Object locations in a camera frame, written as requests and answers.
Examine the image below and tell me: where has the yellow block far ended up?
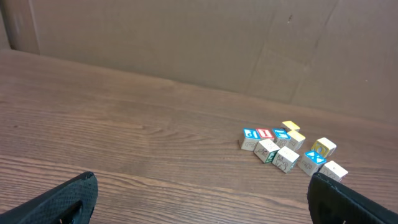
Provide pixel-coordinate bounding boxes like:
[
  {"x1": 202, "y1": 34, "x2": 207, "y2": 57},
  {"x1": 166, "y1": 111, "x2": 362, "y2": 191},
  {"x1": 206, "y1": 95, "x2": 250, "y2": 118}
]
[{"x1": 280, "y1": 121, "x2": 300, "y2": 132}]

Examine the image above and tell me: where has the red I letter block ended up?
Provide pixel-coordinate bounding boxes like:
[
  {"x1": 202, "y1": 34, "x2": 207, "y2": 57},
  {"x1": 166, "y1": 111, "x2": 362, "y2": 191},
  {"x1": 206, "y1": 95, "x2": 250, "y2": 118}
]
[{"x1": 256, "y1": 128, "x2": 274, "y2": 141}]

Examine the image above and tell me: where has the yellow block near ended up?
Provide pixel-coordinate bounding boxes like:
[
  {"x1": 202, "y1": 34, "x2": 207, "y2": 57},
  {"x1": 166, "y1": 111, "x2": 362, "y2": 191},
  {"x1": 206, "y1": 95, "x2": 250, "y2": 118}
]
[{"x1": 287, "y1": 130, "x2": 305, "y2": 151}]

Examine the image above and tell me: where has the brown cardboard wall panel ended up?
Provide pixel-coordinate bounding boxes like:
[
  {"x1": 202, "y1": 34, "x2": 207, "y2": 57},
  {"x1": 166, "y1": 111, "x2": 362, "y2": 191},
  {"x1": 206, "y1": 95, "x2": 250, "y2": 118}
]
[{"x1": 1, "y1": 0, "x2": 397, "y2": 124}]

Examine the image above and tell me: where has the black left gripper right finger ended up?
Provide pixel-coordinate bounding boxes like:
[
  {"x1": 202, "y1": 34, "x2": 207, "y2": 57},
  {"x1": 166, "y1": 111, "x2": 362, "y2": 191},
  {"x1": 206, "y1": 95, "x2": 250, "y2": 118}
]
[{"x1": 307, "y1": 172, "x2": 397, "y2": 224}]

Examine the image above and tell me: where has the wooden O block green side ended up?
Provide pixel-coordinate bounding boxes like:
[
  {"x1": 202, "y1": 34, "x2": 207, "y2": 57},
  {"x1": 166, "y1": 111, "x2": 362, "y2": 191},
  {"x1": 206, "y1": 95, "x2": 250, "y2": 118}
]
[{"x1": 272, "y1": 146, "x2": 300, "y2": 174}]

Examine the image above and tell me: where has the blue X letter block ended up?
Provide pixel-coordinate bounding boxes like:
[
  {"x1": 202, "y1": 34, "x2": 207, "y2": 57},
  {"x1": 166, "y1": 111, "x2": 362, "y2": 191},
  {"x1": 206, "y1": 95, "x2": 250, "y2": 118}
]
[{"x1": 298, "y1": 151, "x2": 327, "y2": 176}]

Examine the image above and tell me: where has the wooden block red side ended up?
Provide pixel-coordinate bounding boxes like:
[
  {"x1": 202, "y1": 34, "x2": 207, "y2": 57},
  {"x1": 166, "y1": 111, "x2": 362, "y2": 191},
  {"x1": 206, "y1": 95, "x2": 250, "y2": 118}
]
[{"x1": 320, "y1": 161, "x2": 348, "y2": 182}]

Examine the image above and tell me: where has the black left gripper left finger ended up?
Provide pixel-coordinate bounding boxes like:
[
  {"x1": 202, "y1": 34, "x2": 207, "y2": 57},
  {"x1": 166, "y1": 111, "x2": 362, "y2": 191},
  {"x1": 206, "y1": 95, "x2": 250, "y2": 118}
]
[{"x1": 1, "y1": 171, "x2": 98, "y2": 224}]

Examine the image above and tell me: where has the blue J letter block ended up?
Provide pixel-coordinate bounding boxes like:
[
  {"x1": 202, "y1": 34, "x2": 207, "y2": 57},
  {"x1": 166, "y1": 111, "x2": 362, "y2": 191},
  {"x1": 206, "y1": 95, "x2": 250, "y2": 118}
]
[{"x1": 272, "y1": 128, "x2": 290, "y2": 148}]

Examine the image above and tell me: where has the wooden block yellow side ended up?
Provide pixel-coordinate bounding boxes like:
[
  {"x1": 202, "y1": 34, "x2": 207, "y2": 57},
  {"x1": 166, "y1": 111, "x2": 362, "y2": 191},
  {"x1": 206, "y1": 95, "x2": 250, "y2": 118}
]
[{"x1": 311, "y1": 137, "x2": 337, "y2": 158}]

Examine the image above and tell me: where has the blue P letter block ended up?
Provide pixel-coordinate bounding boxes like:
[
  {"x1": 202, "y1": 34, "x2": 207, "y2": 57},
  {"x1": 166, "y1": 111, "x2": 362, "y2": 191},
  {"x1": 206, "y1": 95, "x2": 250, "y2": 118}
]
[{"x1": 240, "y1": 128, "x2": 261, "y2": 151}]

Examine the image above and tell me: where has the wooden W block green side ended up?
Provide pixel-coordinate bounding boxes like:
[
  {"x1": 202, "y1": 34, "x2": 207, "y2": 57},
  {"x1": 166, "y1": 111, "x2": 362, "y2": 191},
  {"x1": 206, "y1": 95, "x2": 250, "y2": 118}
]
[{"x1": 254, "y1": 139, "x2": 280, "y2": 164}]

